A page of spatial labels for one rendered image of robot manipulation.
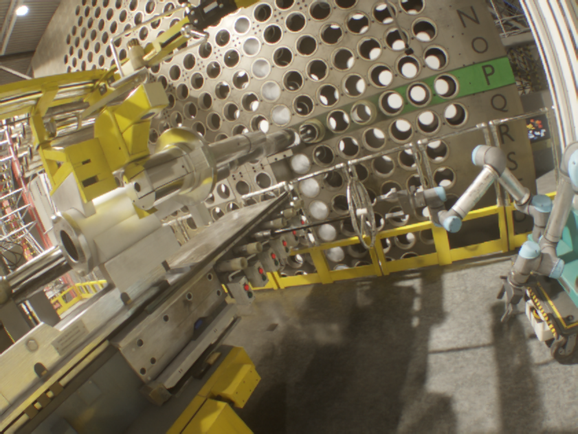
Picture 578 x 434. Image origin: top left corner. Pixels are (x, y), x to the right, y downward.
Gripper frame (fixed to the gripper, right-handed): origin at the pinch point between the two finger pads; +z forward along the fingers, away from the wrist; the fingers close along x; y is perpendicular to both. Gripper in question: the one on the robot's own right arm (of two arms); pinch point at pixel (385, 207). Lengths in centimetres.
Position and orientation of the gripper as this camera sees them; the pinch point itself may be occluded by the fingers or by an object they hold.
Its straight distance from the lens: 154.2
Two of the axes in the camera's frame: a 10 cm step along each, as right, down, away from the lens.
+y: -2.1, 7.3, -6.6
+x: 5.0, 6.5, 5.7
